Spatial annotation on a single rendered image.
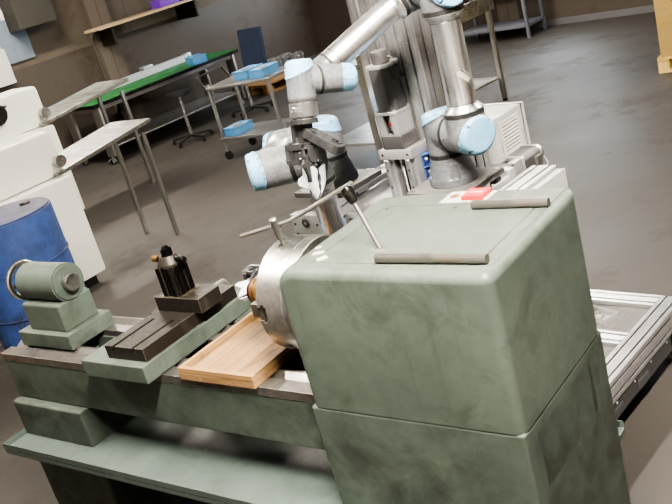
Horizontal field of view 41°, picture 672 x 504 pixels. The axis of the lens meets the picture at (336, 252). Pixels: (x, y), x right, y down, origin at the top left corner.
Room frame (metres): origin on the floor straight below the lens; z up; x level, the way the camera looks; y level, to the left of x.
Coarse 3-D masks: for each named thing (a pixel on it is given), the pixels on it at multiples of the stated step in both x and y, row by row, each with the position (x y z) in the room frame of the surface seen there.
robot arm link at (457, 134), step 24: (432, 0) 2.47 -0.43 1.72; (456, 0) 2.46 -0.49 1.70; (432, 24) 2.50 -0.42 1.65; (456, 24) 2.48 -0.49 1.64; (456, 48) 2.48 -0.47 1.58; (456, 72) 2.48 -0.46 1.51; (456, 96) 2.48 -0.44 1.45; (456, 120) 2.47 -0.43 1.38; (480, 120) 2.46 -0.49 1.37; (456, 144) 2.48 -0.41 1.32; (480, 144) 2.46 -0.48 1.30
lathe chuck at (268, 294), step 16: (288, 240) 2.29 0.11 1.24; (272, 256) 2.25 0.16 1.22; (288, 256) 2.22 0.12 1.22; (272, 272) 2.21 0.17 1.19; (256, 288) 2.22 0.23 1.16; (272, 288) 2.18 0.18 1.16; (256, 304) 2.21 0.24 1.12; (272, 304) 2.17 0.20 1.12; (272, 320) 2.18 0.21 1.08; (272, 336) 2.21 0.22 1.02; (288, 336) 2.17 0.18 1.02
